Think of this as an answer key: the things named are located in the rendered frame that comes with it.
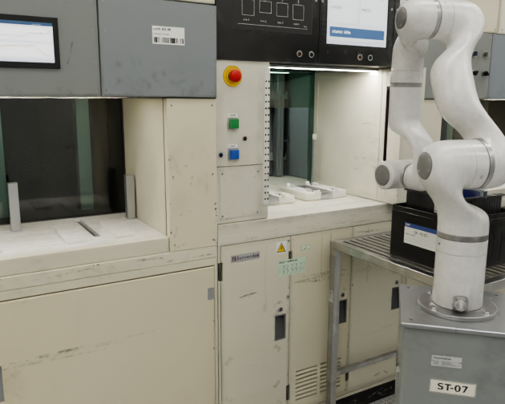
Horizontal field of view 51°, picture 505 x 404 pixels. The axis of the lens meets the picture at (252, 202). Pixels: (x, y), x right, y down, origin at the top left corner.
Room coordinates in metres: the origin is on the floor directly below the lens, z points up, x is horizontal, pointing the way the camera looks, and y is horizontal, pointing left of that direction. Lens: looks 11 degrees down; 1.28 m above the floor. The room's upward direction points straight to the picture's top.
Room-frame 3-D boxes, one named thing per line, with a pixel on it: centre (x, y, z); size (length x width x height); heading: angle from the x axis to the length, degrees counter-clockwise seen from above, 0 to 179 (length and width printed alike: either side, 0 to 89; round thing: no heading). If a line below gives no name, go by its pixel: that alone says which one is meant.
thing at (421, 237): (1.71, -0.66, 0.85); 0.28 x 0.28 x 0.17; 30
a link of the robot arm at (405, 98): (1.55, -0.46, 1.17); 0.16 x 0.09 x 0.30; 30
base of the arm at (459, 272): (1.28, -0.52, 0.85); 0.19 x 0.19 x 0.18
